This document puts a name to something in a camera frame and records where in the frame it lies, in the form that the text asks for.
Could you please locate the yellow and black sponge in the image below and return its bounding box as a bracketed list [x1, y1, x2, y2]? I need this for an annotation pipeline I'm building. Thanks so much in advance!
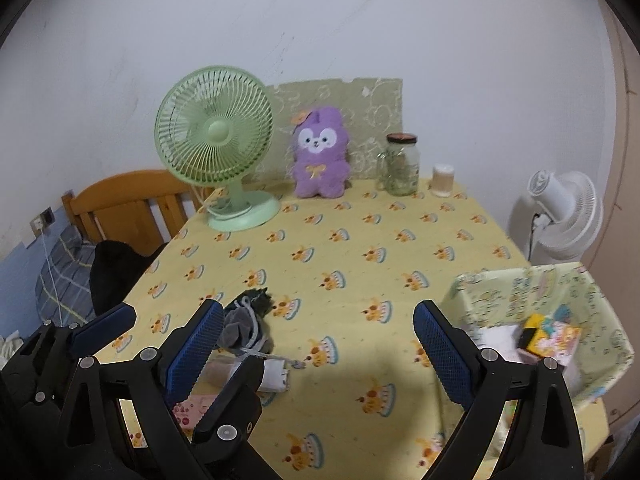
[517, 314, 551, 356]

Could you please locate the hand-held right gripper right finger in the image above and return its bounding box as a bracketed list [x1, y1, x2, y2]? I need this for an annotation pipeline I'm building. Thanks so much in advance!
[413, 299, 587, 480]

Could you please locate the grey drawstring pouch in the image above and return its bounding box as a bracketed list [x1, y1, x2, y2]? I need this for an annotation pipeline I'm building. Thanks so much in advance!
[219, 296, 308, 370]

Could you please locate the white standing fan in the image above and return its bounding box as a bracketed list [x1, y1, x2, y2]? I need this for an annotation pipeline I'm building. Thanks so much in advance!
[509, 170, 604, 263]

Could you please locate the dark green cloth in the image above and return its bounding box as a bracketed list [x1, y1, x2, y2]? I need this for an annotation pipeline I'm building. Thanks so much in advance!
[245, 287, 275, 317]

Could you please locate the purple plush toy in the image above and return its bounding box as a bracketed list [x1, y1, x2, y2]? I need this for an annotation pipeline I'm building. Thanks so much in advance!
[290, 106, 352, 199]

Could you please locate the pink spotted packet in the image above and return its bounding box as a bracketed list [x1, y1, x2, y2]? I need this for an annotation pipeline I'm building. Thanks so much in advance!
[172, 394, 218, 431]

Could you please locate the black cloth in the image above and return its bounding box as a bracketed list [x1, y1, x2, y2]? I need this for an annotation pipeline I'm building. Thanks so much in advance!
[90, 241, 168, 313]

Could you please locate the colourful cartoon packet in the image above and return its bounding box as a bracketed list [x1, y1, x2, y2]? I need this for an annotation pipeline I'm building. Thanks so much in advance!
[540, 320, 583, 366]

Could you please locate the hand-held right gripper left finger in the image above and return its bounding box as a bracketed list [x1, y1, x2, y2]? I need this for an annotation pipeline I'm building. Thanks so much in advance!
[57, 299, 227, 480]

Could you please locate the printed storage box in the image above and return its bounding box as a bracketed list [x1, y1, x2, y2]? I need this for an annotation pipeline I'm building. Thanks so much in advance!
[442, 261, 636, 411]

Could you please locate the white charging cable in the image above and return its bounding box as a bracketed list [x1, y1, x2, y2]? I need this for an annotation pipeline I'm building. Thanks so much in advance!
[42, 230, 67, 322]

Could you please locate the wooden chair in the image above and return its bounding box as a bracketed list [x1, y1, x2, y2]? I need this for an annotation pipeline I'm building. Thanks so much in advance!
[62, 170, 211, 256]

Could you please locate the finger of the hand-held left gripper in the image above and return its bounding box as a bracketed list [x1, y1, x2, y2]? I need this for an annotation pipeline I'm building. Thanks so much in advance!
[67, 301, 138, 357]
[192, 359, 281, 480]

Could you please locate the cotton swab container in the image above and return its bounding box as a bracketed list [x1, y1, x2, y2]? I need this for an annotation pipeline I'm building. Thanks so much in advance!
[431, 164, 455, 198]

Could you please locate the plaid pillow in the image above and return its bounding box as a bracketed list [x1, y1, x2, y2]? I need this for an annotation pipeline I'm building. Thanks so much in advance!
[35, 225, 98, 323]

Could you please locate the green printed board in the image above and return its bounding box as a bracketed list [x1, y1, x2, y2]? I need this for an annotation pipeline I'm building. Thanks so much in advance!
[262, 78, 404, 186]

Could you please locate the yellow printed tablecloth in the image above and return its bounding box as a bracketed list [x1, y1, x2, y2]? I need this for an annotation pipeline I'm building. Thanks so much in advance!
[92, 177, 611, 480]

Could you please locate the glass jar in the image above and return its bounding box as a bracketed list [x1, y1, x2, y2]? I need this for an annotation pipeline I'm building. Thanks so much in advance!
[376, 132, 421, 197]

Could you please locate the green desk fan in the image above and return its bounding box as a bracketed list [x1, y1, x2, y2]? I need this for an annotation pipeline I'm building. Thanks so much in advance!
[154, 66, 282, 232]

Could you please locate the beige soft pad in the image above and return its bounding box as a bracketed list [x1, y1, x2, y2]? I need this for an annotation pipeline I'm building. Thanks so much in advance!
[207, 355, 241, 386]

